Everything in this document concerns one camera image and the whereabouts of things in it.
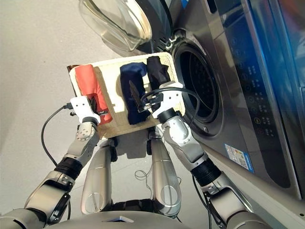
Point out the blue garment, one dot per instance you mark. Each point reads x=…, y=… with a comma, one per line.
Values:
x=132, y=78

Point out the red garment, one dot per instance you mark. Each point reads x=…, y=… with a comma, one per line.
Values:
x=85, y=78

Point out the black garment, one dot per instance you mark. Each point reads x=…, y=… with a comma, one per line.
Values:
x=157, y=69

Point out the pale woven basket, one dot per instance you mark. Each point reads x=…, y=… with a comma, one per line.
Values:
x=107, y=119

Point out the round glass washing machine door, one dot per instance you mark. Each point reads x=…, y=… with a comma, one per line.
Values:
x=114, y=21

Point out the grey washing machine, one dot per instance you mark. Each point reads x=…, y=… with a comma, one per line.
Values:
x=238, y=71

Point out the blue promotional sticker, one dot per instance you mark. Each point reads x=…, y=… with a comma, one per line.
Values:
x=185, y=4

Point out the blue white energy label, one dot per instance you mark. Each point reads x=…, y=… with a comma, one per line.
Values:
x=238, y=156

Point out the silver robot torso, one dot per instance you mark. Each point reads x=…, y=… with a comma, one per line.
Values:
x=107, y=220

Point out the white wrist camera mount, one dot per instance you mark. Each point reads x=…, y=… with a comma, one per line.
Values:
x=79, y=106
x=171, y=97

